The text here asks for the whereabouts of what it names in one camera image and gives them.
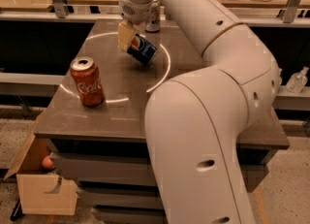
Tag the grey drawer cabinet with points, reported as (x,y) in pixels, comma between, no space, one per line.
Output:
(106,145)

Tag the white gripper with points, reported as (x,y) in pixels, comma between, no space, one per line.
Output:
(135,11)

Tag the silver soda can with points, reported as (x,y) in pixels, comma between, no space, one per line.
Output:
(153,22)

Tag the blue Pepsi can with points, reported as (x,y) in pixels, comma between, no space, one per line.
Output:
(141,49)

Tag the right metal bracket post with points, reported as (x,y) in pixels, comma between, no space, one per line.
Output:
(293,0)

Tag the cardboard box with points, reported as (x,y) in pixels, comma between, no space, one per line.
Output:
(40,191)

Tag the clear sanitizer bottle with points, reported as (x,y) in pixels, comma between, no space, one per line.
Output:
(297,81)

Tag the orange ball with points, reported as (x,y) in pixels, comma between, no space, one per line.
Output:
(47,164)

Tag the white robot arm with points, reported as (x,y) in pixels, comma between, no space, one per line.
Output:
(192,121)

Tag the red Coca-Cola can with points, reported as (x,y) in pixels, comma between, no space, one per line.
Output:
(86,76)

